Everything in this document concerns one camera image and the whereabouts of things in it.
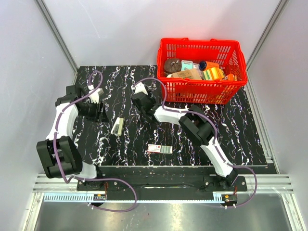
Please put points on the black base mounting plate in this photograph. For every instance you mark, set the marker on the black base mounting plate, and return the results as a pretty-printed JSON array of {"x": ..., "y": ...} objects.
[{"x": 149, "y": 184}]

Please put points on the brown cardboard box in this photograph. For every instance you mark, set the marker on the brown cardboard box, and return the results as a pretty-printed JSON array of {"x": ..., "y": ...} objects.
[{"x": 187, "y": 74}]

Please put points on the orange packet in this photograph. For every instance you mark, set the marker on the orange packet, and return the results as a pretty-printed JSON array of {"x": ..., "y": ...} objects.
[{"x": 230, "y": 77}]

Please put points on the black marble pattern mat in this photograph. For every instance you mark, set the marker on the black marble pattern mat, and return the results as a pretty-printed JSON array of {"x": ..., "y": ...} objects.
[{"x": 237, "y": 132}]

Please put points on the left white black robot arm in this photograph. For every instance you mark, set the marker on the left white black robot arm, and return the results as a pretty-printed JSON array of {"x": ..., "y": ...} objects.
[{"x": 58, "y": 153}]

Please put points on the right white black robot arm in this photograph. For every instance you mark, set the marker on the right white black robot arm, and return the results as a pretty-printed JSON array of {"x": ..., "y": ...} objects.
[{"x": 198, "y": 128}]

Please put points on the teal white small box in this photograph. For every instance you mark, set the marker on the teal white small box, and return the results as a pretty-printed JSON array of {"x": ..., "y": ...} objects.
[{"x": 186, "y": 65}]

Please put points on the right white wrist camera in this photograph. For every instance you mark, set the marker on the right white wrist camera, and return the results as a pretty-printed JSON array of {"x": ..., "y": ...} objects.
[{"x": 139, "y": 87}]

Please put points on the red plastic basket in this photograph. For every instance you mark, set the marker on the red plastic basket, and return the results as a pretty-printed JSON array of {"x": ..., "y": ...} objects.
[{"x": 227, "y": 53}]

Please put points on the brown round bun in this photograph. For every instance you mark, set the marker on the brown round bun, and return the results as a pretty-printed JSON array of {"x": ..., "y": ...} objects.
[{"x": 172, "y": 65}]

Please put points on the orange bottle blue cap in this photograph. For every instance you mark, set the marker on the orange bottle blue cap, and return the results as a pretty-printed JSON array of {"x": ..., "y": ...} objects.
[{"x": 204, "y": 65}]

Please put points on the yellow green striped box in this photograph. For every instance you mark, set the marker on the yellow green striped box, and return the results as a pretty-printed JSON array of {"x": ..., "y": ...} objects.
[{"x": 213, "y": 73}]

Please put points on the red white staples box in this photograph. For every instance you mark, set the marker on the red white staples box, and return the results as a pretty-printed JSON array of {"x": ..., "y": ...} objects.
[{"x": 163, "y": 149}]

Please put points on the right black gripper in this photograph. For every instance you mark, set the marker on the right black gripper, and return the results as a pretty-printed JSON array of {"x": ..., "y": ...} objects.
[{"x": 151, "y": 98}]

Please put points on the beige stapler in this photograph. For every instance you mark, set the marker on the beige stapler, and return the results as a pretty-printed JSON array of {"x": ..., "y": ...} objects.
[{"x": 117, "y": 128}]

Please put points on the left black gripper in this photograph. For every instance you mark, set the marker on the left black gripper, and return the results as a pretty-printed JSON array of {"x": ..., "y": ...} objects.
[{"x": 100, "y": 116}]

